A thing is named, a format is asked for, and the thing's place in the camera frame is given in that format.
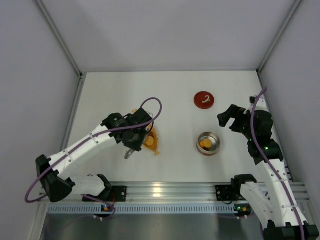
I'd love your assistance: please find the tan round sandwich cookie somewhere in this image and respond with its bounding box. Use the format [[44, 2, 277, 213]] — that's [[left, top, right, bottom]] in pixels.
[[203, 138, 213, 149]]

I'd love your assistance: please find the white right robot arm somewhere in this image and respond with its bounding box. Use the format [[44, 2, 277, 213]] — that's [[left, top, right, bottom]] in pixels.
[[217, 104, 320, 240]]

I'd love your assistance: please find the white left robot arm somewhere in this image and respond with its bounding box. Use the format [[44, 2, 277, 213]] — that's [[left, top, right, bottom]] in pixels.
[[35, 108, 152, 203]]

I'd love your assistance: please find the round steel lunch box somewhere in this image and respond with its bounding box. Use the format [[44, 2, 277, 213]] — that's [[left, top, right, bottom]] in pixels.
[[196, 132, 221, 156]]

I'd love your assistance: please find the woven fish-shaped basket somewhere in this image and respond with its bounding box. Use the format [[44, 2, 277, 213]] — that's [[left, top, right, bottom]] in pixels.
[[142, 123, 160, 156]]

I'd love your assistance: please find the red round lid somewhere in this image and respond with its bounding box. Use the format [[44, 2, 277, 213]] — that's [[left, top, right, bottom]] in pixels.
[[193, 91, 215, 110]]

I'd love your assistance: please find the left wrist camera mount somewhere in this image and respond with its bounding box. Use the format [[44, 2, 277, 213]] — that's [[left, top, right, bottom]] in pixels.
[[147, 111, 154, 118]]

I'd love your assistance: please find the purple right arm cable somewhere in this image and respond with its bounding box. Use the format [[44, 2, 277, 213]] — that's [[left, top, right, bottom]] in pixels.
[[250, 86, 305, 240]]

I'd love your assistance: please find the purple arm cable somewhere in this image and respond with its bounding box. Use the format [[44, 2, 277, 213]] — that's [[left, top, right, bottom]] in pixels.
[[250, 86, 305, 240], [24, 97, 164, 221]]

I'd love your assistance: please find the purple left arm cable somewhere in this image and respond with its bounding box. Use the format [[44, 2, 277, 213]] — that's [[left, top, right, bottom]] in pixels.
[[24, 97, 164, 221]]

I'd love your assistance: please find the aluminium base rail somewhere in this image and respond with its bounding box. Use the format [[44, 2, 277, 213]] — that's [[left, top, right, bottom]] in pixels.
[[37, 181, 311, 203]]

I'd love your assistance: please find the grey aluminium frame post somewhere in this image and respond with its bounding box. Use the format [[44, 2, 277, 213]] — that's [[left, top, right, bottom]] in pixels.
[[32, 0, 85, 78]]

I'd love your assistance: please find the slotted grey cable duct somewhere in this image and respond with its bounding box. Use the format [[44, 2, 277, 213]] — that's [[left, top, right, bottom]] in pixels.
[[47, 203, 251, 215]]

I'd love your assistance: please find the right aluminium frame post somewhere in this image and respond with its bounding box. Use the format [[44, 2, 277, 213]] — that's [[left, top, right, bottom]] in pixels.
[[256, 0, 304, 76]]

